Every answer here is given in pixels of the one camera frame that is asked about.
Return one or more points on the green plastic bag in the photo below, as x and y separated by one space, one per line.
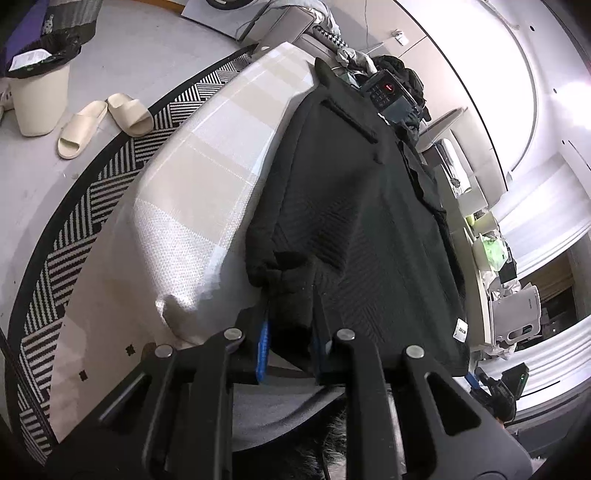
494 251

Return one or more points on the purple mat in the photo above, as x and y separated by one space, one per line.
21 27

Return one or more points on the grey cloth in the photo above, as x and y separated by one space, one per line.
277 406

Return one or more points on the black white striped rug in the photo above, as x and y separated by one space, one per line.
55 258

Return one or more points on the beige trash bin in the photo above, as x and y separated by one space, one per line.
39 92

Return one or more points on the pile of dark clothes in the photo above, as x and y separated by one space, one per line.
411 78

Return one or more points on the white washing machine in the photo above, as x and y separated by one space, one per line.
221 5

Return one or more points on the beige sofa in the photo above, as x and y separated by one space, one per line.
295 23

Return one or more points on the woven laundry basket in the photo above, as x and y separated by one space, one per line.
76 16

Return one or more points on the dark fuzzy cloth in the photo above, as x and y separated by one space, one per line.
314 443

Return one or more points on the white electric kettle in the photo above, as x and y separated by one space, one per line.
515 316

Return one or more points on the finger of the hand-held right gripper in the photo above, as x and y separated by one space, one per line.
472 381

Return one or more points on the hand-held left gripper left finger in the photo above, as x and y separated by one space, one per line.
263 346

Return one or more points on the houndstooth cushion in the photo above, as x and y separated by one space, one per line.
330 39

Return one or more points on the black t-shirt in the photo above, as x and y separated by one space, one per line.
360 221

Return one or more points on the black portable power station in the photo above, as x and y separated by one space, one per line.
390 94

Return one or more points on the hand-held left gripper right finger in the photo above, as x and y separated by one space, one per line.
319 357

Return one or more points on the beige side table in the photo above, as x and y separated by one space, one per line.
468 240

